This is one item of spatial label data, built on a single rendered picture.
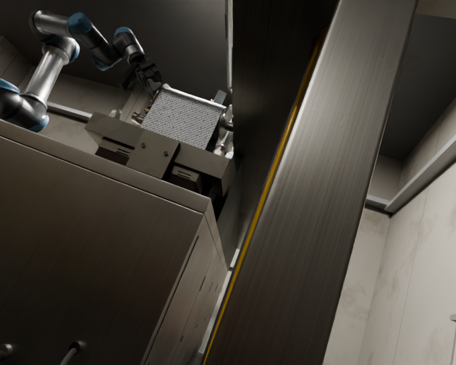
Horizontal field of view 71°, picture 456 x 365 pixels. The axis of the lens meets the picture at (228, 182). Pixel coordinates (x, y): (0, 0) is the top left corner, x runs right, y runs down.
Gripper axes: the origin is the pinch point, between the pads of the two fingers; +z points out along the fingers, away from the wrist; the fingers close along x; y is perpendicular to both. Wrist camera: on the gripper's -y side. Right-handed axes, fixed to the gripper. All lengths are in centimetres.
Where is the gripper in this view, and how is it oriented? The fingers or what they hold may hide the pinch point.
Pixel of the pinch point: (153, 100)
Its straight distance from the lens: 128.7
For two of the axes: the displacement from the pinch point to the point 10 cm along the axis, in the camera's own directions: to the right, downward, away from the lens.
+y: 8.8, -4.6, 1.5
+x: 0.1, 3.3, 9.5
